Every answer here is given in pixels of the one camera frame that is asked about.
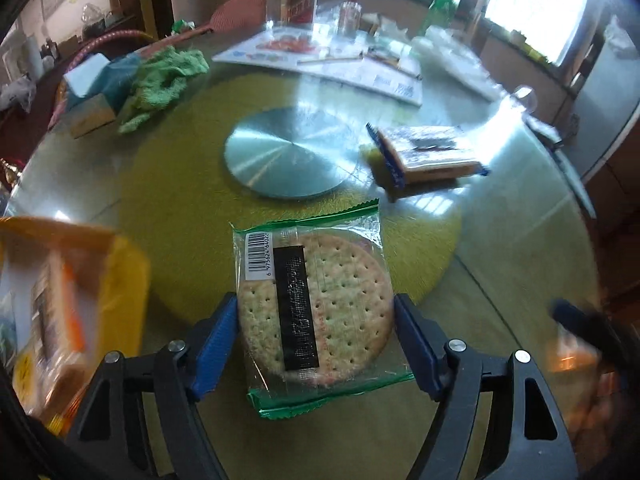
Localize white plastic bags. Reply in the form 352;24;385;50
410;25;501;101

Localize yellow brown snack packet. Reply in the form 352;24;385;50
367;144;466;203

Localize round yellow-green mat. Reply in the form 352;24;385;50
120;72;463;326

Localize blue-edged cracker packet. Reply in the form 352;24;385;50
366;124;491;186

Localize light blue tissue box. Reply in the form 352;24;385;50
62;52;143;140

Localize green-edged round cracker packet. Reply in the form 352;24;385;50
230;200;416;420

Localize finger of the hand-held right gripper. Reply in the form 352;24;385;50
547;297;631;361

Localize printed paper sheet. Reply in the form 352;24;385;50
212;27;423;107

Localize green cloth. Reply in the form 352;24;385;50
117;45;211;135

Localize orange-edged square cracker packet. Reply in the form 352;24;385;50
15;255;88;361

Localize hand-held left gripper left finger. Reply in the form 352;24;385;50
65;292;240;480

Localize wooden stick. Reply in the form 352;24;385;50
297;52;366;64

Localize red fly swatter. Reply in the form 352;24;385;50
172;0;266;43

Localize pink hoop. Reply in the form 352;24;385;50
47;29;156;131

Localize small glass bottle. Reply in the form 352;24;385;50
337;0;363;36

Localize clear drinking glass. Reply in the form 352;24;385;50
512;85;538;112

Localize silver turntable disc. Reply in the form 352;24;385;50
224;107;362;200

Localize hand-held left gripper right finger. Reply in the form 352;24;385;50
394;294;581;480

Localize large yellow plastic bag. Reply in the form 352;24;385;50
0;215;151;426

